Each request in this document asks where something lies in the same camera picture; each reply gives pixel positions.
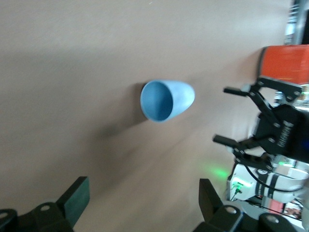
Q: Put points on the light blue cup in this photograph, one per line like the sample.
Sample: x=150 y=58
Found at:
x=164 y=101

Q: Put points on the metal frame shelf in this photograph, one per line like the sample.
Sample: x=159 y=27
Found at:
x=297 y=21

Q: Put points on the orange can with silver lid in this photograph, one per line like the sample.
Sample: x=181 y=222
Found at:
x=285 y=62

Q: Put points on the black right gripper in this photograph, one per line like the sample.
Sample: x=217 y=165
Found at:
x=280 y=130

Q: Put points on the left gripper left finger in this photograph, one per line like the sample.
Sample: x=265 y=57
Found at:
x=72 y=203

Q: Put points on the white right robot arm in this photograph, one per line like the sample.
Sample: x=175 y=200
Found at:
x=285 y=186

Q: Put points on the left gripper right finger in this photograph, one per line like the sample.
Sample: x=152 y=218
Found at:
x=212 y=207

